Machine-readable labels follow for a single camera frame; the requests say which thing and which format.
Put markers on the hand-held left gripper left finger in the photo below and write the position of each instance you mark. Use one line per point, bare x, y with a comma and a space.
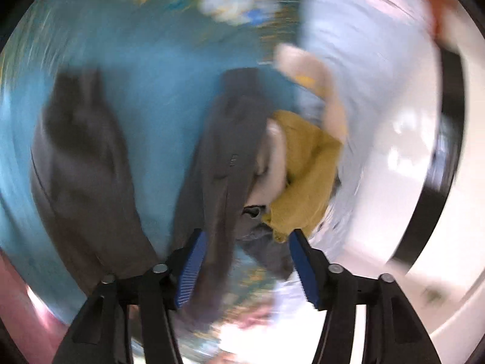
192, 264

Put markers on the grey garment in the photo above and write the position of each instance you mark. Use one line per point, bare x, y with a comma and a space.
265, 246

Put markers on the light blue cloth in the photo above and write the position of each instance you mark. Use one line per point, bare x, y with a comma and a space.
348, 45

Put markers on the cream white garment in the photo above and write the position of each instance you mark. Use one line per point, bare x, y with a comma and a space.
322, 83

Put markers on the dark grey pants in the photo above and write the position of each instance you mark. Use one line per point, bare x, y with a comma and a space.
223, 167

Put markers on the mustard yellow garment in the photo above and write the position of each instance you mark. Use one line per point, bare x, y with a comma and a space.
303, 174

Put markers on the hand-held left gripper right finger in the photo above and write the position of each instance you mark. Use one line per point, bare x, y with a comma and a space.
303, 265

